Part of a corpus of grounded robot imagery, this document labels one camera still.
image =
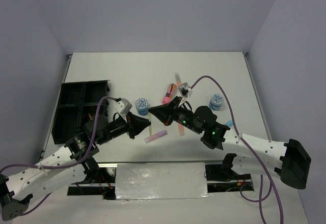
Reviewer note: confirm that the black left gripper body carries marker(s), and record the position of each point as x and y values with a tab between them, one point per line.
118	126

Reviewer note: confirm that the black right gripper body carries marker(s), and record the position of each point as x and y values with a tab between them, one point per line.
183	116

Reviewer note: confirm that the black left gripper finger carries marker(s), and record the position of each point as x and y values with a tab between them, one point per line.
135	131
138	123

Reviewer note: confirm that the thin yellow pen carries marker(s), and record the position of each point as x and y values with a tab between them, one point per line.
150	127

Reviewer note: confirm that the blue round tape container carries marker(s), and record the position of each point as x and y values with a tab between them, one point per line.
142	106
216	102

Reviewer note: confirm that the purple highlighter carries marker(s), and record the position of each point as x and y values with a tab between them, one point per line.
155	136

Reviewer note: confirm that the pink marker tube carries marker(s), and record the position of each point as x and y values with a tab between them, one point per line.
169	93

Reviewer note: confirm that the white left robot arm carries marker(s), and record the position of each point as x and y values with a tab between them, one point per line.
72	163

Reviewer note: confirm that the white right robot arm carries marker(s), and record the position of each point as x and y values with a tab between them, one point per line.
245	154

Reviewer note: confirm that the yellow orange highlighter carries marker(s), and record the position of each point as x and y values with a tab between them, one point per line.
181	130

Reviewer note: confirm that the orange capped highlighter far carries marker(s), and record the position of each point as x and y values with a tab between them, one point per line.
178	80

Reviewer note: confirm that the black compartment organizer tray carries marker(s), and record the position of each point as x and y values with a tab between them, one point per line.
76	106

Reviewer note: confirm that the blue highlighter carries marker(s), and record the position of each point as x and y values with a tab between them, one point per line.
229	123

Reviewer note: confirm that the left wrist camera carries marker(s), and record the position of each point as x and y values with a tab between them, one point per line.
122	106

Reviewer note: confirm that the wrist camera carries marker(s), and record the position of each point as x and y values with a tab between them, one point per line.
122	106
185	91

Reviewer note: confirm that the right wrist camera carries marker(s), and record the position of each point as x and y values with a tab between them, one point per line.
185	91

